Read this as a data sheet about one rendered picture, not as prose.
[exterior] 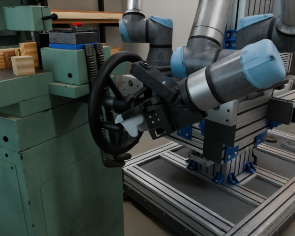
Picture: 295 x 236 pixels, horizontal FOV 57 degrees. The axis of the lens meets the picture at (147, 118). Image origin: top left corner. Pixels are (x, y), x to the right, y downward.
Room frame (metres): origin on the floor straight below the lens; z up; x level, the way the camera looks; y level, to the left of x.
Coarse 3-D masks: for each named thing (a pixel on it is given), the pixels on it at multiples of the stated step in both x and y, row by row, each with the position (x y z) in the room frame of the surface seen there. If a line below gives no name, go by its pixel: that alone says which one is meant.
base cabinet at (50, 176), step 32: (0, 160) 0.67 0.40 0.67; (32, 160) 0.65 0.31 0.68; (64, 160) 0.74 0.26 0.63; (96, 160) 0.87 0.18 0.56; (0, 192) 0.68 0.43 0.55; (32, 192) 0.64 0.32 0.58; (64, 192) 0.73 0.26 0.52; (96, 192) 0.86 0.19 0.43; (0, 224) 0.70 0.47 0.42; (32, 224) 0.63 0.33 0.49; (64, 224) 0.71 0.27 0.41; (96, 224) 0.84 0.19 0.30
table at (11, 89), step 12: (0, 72) 0.72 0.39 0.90; (12, 72) 0.72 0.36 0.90; (36, 72) 0.72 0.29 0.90; (48, 72) 0.73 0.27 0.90; (120, 72) 1.02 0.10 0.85; (0, 84) 0.61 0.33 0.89; (12, 84) 0.63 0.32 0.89; (24, 84) 0.66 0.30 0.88; (36, 84) 0.69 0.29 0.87; (48, 84) 0.72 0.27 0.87; (60, 84) 0.71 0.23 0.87; (72, 84) 0.71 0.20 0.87; (84, 84) 0.71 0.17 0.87; (0, 96) 0.60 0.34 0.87; (12, 96) 0.63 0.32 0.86; (24, 96) 0.66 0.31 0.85; (36, 96) 0.69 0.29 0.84; (72, 96) 0.68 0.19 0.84
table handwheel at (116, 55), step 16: (112, 64) 0.66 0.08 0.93; (96, 80) 0.63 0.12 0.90; (96, 96) 0.61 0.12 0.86; (112, 96) 0.74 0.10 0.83; (128, 96) 0.71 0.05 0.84; (144, 96) 0.83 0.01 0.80; (96, 112) 0.60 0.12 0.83; (96, 128) 0.60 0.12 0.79; (96, 144) 0.62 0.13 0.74; (128, 144) 0.72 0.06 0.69
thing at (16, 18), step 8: (8, 8) 0.89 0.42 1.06; (16, 8) 0.88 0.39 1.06; (24, 8) 0.86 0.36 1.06; (32, 8) 0.84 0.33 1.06; (40, 8) 0.87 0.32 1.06; (48, 8) 0.89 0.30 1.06; (8, 16) 0.90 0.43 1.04; (16, 16) 0.88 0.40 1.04; (24, 16) 0.86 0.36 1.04; (32, 16) 0.84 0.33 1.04; (40, 16) 0.87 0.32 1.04; (8, 24) 0.90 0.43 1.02; (16, 24) 0.88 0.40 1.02; (24, 24) 0.86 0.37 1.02; (32, 24) 0.84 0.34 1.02; (40, 24) 0.86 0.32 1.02; (48, 24) 0.89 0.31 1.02; (32, 32) 0.89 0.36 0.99
